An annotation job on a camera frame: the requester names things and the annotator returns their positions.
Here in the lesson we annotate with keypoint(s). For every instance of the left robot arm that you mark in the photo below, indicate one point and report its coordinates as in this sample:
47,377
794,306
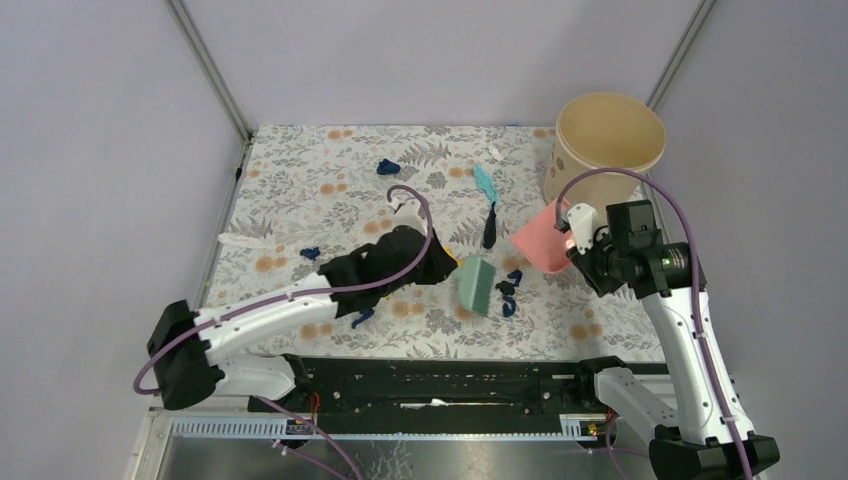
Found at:
197,354

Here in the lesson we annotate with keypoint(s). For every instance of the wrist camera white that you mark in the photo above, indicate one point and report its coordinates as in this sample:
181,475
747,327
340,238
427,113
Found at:
582,222
409,213

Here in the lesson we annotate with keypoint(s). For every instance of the black paper scrap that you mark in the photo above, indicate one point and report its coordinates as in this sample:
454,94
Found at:
506,288

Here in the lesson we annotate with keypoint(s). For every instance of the teal hand brush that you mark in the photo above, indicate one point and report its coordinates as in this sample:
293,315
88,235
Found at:
475,285

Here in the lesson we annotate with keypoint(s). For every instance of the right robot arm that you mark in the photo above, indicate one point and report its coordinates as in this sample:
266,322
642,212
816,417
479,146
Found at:
707,434

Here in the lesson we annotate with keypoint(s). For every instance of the yellow curved wooden block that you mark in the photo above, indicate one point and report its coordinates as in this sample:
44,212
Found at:
450,254

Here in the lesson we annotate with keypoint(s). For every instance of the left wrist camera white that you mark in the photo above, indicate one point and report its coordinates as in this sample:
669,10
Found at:
409,213

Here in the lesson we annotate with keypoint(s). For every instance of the pink plastic dustpan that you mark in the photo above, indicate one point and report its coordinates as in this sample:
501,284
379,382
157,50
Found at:
542,244

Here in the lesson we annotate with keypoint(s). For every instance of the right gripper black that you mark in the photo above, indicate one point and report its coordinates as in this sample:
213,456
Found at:
583,264

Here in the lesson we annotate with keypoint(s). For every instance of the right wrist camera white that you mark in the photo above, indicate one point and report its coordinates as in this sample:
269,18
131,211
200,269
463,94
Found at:
582,222

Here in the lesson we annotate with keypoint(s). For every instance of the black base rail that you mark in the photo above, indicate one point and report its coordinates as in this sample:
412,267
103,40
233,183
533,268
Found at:
327,385

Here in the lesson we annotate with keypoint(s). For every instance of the beige paper bucket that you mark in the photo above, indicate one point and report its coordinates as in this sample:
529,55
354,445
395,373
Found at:
602,129

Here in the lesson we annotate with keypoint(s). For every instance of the floral tablecloth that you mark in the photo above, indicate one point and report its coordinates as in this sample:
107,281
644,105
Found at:
318,187

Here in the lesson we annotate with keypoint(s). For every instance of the teal paper strip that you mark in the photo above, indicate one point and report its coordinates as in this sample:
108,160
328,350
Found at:
484,182

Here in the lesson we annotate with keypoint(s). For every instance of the blue paper scrap bottom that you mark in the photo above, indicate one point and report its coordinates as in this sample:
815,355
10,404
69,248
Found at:
362,316

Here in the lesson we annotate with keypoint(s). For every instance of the blue paper scrap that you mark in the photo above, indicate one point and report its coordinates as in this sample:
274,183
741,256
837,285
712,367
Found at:
311,253
386,168
509,306
516,277
362,316

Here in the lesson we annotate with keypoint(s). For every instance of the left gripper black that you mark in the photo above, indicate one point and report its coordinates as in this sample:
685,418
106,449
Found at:
442,265

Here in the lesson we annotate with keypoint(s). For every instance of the blue paper scrap back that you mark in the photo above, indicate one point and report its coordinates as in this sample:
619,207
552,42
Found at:
386,168

